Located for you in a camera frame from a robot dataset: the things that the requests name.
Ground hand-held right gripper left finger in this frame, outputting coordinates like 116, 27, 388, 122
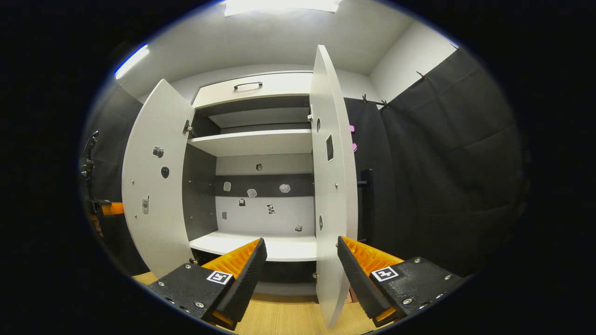
147, 237, 268, 332

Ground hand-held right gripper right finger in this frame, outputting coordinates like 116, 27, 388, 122
337, 235, 468, 327

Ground beige cabinet door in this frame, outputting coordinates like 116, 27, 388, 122
121, 78, 196, 279
309, 44, 359, 329

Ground grey double-door shoe cabinet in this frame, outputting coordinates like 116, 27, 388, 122
121, 44, 375, 329

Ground white cabinet shelf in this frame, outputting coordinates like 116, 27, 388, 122
187, 129, 313, 157
189, 230, 318, 262

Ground beige cabinet drawer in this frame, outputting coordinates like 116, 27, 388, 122
192, 71, 313, 110

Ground ceiling light strip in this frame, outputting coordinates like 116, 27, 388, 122
114, 44, 150, 80

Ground black backdrop cloth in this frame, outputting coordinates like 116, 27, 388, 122
79, 47, 524, 280

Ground ceiling light panel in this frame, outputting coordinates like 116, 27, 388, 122
223, 0, 343, 17

